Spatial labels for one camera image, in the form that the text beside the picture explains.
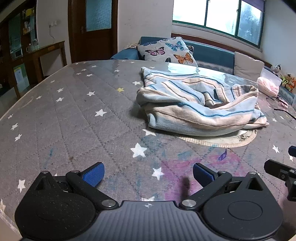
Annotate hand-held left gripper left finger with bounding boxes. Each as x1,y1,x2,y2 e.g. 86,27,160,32
30,162,119,210

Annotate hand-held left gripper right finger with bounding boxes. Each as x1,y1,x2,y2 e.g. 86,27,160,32
179,163,267,211

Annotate blue beige striped garment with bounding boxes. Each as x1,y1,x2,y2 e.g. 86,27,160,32
136,66,270,137

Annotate round cream-rimmed table burner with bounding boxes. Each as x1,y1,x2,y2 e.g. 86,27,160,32
174,128,258,148

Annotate orange plush toy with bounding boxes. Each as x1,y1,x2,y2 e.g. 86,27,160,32
287,77,296,93

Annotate clear plastic bag pink contents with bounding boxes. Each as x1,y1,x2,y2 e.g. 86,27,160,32
256,69,283,97

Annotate stuffed toys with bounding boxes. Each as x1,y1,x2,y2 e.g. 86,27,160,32
280,73,292,88

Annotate grey star-patterned table cover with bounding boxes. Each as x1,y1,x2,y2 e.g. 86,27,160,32
0,60,296,224

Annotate black white plush toy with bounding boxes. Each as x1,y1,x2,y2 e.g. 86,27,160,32
271,64,282,77

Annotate beige cushion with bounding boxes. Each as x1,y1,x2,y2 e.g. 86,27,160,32
233,51,265,82

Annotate blue sofa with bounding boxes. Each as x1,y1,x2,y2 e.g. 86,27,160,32
110,36,296,100

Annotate butterfly print pillow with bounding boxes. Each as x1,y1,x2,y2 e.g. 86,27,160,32
136,37,199,67

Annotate dark wooden door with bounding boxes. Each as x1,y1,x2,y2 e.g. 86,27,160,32
68,0,119,64

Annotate wooden side table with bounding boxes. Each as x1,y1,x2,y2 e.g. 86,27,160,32
9,41,68,98

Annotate glass jars on side table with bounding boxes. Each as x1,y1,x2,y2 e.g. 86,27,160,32
26,38,39,53

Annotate green-framed window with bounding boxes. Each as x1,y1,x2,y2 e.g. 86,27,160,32
172,0,265,48

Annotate dark wooden cabinet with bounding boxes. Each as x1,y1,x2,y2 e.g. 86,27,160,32
0,0,38,98

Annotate thin black cable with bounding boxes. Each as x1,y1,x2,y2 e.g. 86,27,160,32
266,95,290,107
274,108,296,120

